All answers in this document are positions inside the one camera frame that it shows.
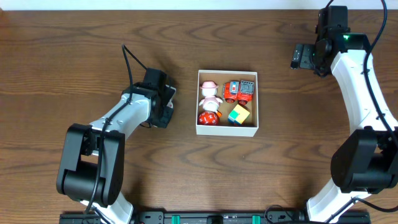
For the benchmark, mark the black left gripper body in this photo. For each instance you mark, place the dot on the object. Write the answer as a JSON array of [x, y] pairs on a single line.
[[166, 115]]

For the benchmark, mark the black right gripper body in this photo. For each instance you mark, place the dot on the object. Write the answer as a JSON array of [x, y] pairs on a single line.
[[305, 51]]

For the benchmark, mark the red many-sided die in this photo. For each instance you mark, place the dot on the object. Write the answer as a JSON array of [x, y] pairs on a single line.
[[208, 118]]

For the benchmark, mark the red toy truck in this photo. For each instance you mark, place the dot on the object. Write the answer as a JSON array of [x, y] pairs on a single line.
[[238, 91]]

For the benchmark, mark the multicoloured puzzle cube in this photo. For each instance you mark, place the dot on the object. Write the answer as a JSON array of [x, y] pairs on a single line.
[[238, 115]]

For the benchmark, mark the small wooden rattle drum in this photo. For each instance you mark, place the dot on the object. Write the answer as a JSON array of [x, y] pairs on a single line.
[[170, 104]]

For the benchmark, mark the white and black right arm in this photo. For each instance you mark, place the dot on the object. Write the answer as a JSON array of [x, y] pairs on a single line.
[[366, 163]]

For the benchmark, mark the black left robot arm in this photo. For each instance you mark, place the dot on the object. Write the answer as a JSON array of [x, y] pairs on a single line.
[[92, 165]]

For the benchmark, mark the white cardboard box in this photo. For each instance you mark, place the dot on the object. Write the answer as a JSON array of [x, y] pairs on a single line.
[[225, 128]]

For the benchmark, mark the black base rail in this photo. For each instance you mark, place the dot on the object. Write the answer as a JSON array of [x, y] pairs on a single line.
[[158, 217]]

